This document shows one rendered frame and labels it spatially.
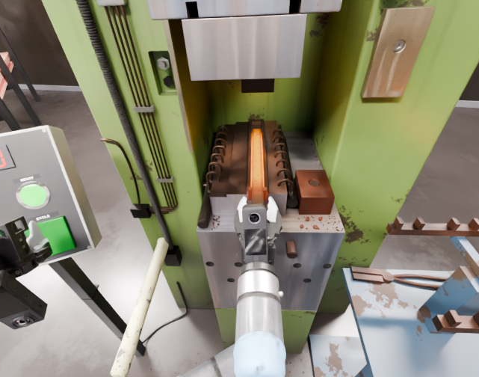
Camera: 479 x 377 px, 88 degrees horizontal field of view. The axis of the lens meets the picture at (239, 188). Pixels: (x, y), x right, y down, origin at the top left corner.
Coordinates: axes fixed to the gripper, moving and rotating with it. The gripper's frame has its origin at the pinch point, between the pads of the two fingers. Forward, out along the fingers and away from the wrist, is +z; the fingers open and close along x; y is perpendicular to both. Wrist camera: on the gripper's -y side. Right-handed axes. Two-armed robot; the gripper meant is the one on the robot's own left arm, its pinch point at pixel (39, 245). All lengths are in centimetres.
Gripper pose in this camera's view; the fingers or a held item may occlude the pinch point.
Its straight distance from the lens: 62.5
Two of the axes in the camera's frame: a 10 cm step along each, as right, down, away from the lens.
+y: -2.3, -9.5, -2.0
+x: -9.2, 2.8, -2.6
